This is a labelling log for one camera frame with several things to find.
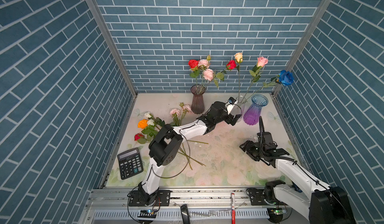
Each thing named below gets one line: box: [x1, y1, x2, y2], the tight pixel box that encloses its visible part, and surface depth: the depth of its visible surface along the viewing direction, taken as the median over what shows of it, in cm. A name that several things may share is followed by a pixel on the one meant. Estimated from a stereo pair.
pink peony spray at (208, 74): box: [198, 55, 214, 87], surface depth 93 cm
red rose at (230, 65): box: [214, 59, 237, 81], surface depth 86 cm
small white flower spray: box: [144, 112, 165, 129], surface depth 105 cm
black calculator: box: [117, 147, 144, 180], surface depth 84 cm
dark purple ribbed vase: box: [190, 84, 206, 115], surface depth 101 cm
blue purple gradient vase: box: [243, 93, 269, 126], surface depth 93 cm
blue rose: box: [244, 70, 294, 103], surface depth 69 cm
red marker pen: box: [231, 193, 236, 224], surface depth 71 cm
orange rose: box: [137, 119, 149, 129], surface depth 101 cm
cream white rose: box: [234, 52, 244, 103], surface depth 84 cm
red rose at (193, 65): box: [188, 59, 200, 88], surface depth 98 cm
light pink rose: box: [241, 56, 269, 103], surface depth 78 cm
